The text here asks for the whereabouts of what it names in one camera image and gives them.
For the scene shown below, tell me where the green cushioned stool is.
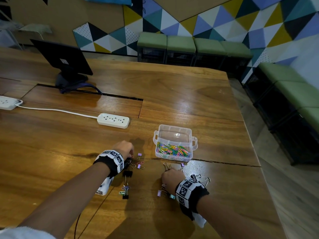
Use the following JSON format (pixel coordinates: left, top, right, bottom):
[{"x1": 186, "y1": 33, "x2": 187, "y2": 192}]
[
  {"x1": 165, "y1": 35, "x2": 197, "y2": 66},
  {"x1": 243, "y1": 62, "x2": 306, "y2": 107},
  {"x1": 257, "y1": 81, "x2": 319, "y2": 142},
  {"x1": 137, "y1": 32, "x2": 167, "y2": 64},
  {"x1": 193, "y1": 38, "x2": 227, "y2": 69},
  {"x1": 220, "y1": 40, "x2": 254, "y2": 77},
  {"x1": 276, "y1": 107, "x2": 319, "y2": 165}
]

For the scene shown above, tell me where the dark blue cable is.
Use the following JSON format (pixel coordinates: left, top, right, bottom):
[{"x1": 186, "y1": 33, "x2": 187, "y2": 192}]
[{"x1": 59, "y1": 83, "x2": 103, "y2": 95}]

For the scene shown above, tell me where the white power cable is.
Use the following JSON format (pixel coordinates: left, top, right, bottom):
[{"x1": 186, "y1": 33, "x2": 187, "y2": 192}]
[{"x1": 15, "y1": 103, "x2": 98, "y2": 120}]

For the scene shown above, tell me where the clear plastic box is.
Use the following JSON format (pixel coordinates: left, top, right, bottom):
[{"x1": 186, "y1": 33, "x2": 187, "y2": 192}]
[{"x1": 153, "y1": 124, "x2": 198, "y2": 163}]

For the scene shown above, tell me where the right wrist marker band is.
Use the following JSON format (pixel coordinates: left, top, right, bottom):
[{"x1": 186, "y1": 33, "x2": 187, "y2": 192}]
[{"x1": 175, "y1": 178, "x2": 210, "y2": 214}]

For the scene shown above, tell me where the group of binder clips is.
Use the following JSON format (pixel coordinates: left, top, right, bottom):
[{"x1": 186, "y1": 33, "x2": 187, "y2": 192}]
[{"x1": 119, "y1": 153, "x2": 211, "y2": 200}]

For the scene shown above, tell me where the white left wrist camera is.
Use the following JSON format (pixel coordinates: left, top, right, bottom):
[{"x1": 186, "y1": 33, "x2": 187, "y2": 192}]
[{"x1": 95, "y1": 176, "x2": 115, "y2": 196}]

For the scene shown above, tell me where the person's right hand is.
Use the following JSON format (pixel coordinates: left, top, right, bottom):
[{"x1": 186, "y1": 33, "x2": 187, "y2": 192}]
[{"x1": 161, "y1": 168, "x2": 186, "y2": 196}]

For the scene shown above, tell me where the left wrist marker band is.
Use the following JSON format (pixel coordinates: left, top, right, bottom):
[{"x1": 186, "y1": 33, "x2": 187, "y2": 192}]
[{"x1": 93, "y1": 149, "x2": 125, "y2": 178}]

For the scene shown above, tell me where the pale green chair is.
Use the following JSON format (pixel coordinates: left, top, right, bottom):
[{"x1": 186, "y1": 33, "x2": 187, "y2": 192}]
[{"x1": 19, "y1": 23, "x2": 53, "y2": 40}]

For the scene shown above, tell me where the person's right forearm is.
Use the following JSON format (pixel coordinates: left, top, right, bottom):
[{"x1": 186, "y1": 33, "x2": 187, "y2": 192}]
[{"x1": 197, "y1": 195, "x2": 272, "y2": 239}]

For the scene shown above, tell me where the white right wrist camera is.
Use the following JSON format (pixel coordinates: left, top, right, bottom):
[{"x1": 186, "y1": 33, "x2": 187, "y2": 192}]
[{"x1": 192, "y1": 212, "x2": 207, "y2": 229}]

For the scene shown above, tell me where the white power strip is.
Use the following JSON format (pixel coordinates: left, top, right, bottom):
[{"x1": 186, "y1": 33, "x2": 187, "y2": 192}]
[
  {"x1": 0, "y1": 96, "x2": 23, "y2": 111},
  {"x1": 97, "y1": 113, "x2": 130, "y2": 129}
]

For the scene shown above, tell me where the black camera cable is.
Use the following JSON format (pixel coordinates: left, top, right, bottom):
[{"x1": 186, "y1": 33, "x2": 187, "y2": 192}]
[{"x1": 74, "y1": 212, "x2": 83, "y2": 239}]

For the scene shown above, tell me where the person's left forearm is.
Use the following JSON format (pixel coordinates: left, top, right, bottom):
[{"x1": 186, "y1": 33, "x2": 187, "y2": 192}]
[{"x1": 19, "y1": 161, "x2": 111, "y2": 239}]

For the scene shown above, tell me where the person's left hand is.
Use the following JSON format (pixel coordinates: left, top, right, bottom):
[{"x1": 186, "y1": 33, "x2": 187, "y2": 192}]
[{"x1": 112, "y1": 140, "x2": 135, "y2": 161}]

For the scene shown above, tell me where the wrist marker band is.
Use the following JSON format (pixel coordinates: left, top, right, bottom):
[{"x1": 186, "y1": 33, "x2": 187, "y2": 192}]
[
  {"x1": 175, "y1": 178, "x2": 210, "y2": 214},
  {"x1": 93, "y1": 149, "x2": 125, "y2": 178}
]

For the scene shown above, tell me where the wooden table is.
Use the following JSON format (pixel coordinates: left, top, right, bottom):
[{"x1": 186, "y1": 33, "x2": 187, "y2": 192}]
[{"x1": 0, "y1": 47, "x2": 287, "y2": 239}]

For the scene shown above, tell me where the heap of sorted paper clips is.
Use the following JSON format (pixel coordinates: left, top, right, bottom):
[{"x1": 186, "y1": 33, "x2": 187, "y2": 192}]
[{"x1": 156, "y1": 141, "x2": 191, "y2": 158}]

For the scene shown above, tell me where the black monitor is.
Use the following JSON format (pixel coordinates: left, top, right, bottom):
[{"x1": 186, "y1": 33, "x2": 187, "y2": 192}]
[{"x1": 30, "y1": 39, "x2": 93, "y2": 76}]

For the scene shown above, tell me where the black monitor stand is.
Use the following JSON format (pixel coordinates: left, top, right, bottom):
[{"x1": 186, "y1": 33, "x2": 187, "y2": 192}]
[{"x1": 55, "y1": 73, "x2": 88, "y2": 94}]

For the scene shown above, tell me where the person's white top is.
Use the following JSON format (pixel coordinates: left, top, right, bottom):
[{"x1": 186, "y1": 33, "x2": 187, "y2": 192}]
[{"x1": 0, "y1": 226, "x2": 56, "y2": 239}]

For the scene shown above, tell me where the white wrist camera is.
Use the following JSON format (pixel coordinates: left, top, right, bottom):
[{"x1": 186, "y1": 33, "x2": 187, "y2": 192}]
[
  {"x1": 95, "y1": 176, "x2": 115, "y2": 196},
  {"x1": 192, "y1": 212, "x2": 207, "y2": 229}
]

